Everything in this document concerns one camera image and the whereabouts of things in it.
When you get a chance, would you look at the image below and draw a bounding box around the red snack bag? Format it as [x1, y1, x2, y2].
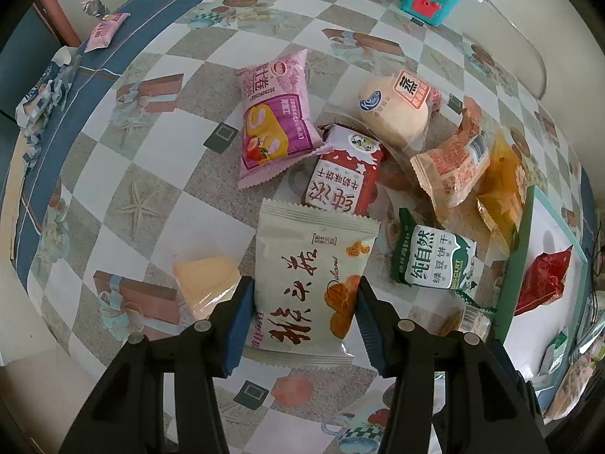
[515, 246, 572, 316]

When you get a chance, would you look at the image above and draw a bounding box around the green biscuit packet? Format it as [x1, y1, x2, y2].
[391, 208, 477, 293]

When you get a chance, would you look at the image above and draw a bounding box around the printed plastic bag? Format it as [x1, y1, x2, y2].
[543, 354, 596, 424]

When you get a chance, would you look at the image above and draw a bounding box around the checkered patterned tablecloth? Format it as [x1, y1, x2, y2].
[11, 0, 597, 454]

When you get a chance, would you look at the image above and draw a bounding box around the clear pale yellow cake packet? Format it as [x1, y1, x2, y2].
[172, 256, 241, 321]

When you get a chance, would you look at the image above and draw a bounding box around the white power cable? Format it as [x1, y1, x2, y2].
[484, 0, 549, 102]

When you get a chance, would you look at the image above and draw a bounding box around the red white milk snack packet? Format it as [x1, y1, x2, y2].
[302, 123, 383, 216]

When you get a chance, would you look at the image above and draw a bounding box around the orange yellow bread packet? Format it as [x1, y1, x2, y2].
[477, 131, 527, 254]

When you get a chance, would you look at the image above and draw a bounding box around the crumpled blue white wrapper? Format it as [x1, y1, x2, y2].
[16, 46, 81, 169]

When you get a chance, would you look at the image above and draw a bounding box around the small red candy wrapper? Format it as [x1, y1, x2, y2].
[427, 87, 443, 115]

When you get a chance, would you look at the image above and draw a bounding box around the white crispy snack bag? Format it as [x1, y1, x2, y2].
[244, 199, 380, 368]

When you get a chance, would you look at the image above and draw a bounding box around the peach orange wafer packet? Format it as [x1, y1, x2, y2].
[410, 96, 490, 225]

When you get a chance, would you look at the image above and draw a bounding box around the round steamed cake packet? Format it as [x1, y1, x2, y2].
[359, 70, 432, 151]

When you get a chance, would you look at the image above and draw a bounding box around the pink cake roll packet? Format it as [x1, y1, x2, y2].
[236, 49, 331, 190]

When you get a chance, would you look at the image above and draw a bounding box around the small pink candy packet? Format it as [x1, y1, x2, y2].
[84, 12, 130, 53]

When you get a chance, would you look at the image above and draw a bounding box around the green white snack packet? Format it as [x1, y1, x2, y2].
[538, 327, 568, 376]

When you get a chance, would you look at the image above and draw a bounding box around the white tray with green rim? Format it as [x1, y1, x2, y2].
[492, 185, 588, 411]

